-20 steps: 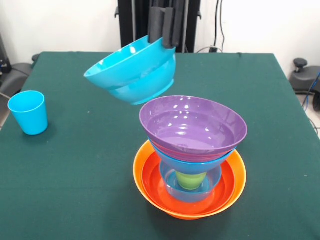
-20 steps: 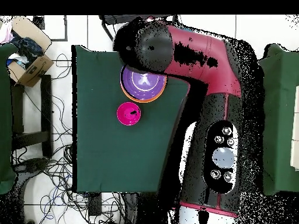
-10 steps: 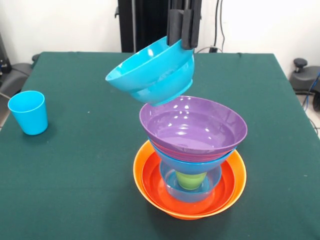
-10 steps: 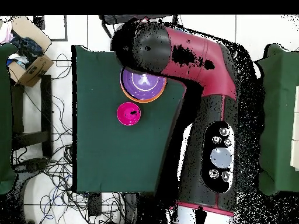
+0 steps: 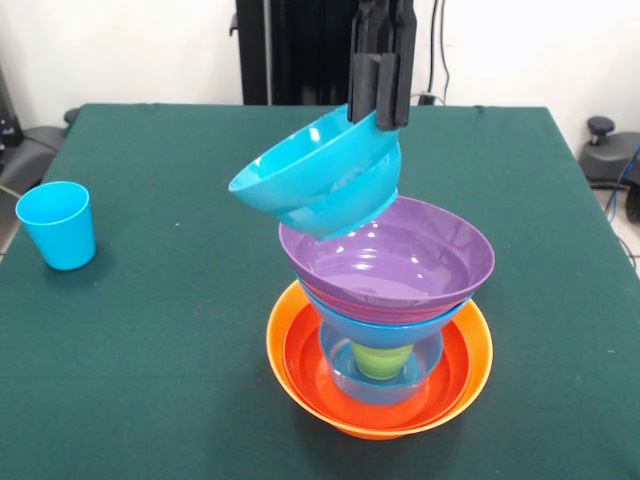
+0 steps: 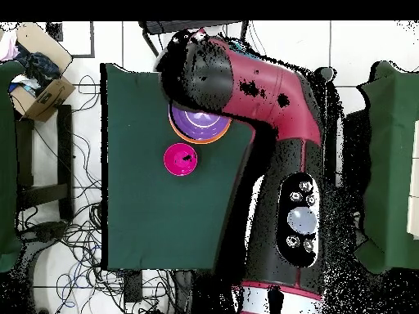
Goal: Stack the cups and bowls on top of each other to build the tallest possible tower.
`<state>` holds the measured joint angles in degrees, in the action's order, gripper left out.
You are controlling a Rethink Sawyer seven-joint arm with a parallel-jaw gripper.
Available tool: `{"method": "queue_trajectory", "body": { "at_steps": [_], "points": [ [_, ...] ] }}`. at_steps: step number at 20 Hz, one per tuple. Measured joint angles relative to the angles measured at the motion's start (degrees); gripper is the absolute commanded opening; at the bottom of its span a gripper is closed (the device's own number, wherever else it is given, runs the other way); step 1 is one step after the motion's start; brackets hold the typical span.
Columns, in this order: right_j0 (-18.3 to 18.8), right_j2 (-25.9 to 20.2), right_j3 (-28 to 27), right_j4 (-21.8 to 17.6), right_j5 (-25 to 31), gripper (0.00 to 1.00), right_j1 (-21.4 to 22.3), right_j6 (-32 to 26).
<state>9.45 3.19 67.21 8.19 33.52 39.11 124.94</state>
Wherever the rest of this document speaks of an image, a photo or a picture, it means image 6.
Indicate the purple bowl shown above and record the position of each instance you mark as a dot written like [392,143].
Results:
[196,124]

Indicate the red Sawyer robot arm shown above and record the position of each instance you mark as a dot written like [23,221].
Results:
[281,163]

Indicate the pink bowl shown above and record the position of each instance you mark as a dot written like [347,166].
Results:
[180,159]

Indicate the large orange bowl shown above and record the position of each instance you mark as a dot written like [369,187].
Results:
[196,141]

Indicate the dark green tablecloth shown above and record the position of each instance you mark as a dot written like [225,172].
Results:
[144,216]

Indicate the black bench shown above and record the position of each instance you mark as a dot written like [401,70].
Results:
[64,163]

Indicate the black metal stand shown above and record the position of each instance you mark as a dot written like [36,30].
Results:
[163,26]

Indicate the cardboard box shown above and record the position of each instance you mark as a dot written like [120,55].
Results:
[49,98]

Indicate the green cloth covered table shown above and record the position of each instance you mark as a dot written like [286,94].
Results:
[6,196]
[393,163]

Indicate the beige board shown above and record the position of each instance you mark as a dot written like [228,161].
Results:
[414,196]

